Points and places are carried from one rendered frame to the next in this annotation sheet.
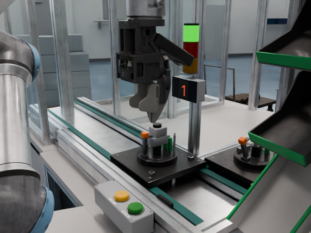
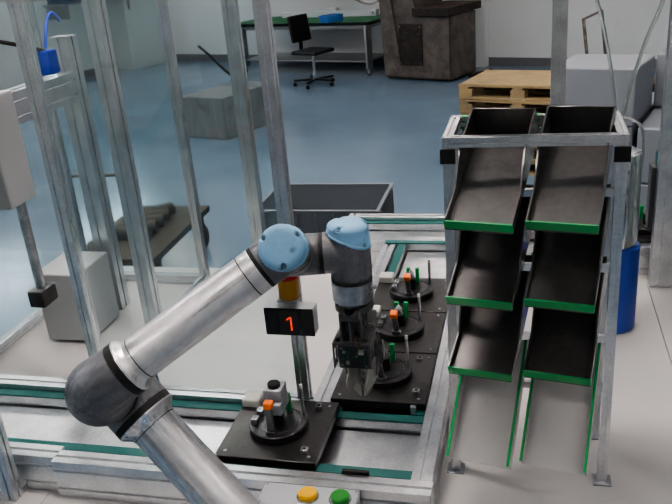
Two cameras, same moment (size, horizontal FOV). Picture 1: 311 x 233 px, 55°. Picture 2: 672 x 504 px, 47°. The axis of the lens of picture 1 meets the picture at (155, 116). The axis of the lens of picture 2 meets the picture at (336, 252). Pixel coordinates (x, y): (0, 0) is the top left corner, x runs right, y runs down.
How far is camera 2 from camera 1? 1.11 m
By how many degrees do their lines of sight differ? 37
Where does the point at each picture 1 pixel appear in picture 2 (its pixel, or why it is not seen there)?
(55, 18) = not seen: outside the picture
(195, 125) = (305, 360)
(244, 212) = (453, 441)
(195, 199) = (364, 455)
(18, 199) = not seen: outside the picture
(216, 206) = (392, 451)
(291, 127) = (475, 346)
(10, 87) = (182, 428)
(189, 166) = (329, 418)
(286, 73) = not seen: hidden behind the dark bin
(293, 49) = (469, 284)
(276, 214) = (482, 429)
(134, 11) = (356, 302)
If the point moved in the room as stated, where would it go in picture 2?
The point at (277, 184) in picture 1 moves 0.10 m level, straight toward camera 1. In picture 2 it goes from (469, 400) to (490, 425)
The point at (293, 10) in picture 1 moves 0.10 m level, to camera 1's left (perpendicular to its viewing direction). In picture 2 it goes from (449, 240) to (415, 255)
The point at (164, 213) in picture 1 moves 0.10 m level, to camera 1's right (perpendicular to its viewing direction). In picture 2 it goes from (371, 484) to (404, 463)
